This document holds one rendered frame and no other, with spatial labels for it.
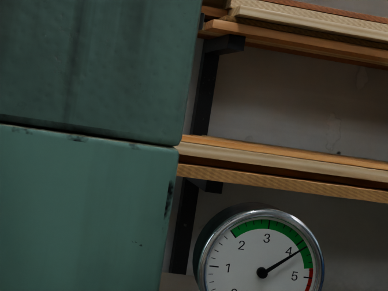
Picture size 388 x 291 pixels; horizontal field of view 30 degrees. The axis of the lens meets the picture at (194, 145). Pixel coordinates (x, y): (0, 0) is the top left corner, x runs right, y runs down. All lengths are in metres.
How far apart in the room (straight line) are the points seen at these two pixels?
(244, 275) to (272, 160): 2.14
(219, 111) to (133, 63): 2.53
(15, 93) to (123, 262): 0.11
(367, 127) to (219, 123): 0.64
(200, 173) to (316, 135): 0.78
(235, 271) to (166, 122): 0.10
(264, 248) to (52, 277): 0.12
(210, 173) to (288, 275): 2.07
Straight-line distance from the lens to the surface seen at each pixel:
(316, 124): 3.05
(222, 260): 0.35
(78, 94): 0.40
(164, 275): 0.49
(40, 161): 0.40
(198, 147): 2.42
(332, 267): 3.17
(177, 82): 0.40
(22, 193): 0.41
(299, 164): 2.52
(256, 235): 0.35
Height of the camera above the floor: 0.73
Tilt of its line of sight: 3 degrees down
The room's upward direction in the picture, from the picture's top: 9 degrees clockwise
